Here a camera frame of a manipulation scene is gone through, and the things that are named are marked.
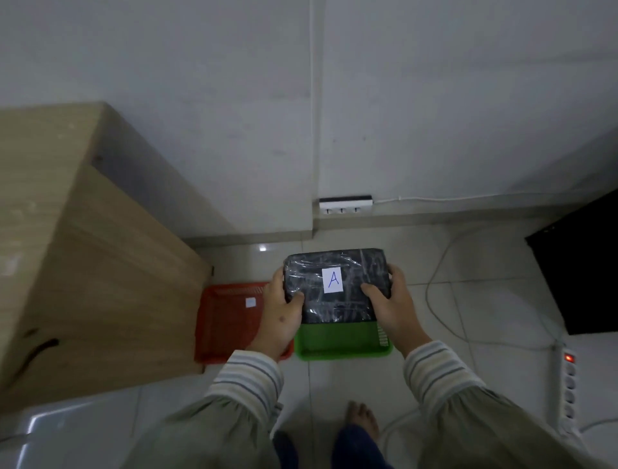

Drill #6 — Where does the person's left hand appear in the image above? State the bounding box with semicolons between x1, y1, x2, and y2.
248;267;306;361

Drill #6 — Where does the person's leg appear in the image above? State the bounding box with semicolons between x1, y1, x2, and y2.
331;424;395;469
272;431;301;469

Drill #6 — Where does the person's right leg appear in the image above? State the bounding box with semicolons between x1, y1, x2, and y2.
331;424;395;469

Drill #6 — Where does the orange plastic basket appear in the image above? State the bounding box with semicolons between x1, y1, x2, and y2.
194;282;295;366

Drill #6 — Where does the white floor cable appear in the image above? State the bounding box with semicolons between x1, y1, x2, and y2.
425;223;567;351

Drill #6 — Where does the white floor power strip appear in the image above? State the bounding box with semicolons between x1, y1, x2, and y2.
554;340;588;439

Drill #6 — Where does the black plastic-wrapped package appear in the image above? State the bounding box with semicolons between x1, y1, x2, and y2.
283;248;393;325

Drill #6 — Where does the white wall cable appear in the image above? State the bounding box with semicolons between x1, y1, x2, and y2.
373;188;618;205

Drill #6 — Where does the green plastic basket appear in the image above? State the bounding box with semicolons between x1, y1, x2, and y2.
294;320;394;362

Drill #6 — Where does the white vertical cable duct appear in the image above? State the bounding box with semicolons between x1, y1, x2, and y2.
308;0;323;199

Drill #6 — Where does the person's left forearm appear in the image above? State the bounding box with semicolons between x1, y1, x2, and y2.
121;349;286;469

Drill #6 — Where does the person's right forearm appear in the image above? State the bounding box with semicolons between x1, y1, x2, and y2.
403;340;606;469

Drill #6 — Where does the person's right foot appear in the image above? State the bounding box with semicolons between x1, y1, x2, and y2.
345;400;382;443

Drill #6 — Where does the person's left leg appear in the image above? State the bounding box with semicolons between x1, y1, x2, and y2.
272;431;301;469

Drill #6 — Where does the black flat panel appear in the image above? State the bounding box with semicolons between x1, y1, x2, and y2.
525;187;618;336

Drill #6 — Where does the light wooden cabinet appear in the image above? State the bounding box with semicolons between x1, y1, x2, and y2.
0;101;213;412

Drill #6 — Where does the white wall power strip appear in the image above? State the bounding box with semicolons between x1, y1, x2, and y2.
319;195;374;216

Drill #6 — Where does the person's right hand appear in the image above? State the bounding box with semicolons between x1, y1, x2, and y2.
360;264;433;359

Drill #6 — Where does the white cable loop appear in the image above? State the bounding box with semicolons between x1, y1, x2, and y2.
379;405;423;455

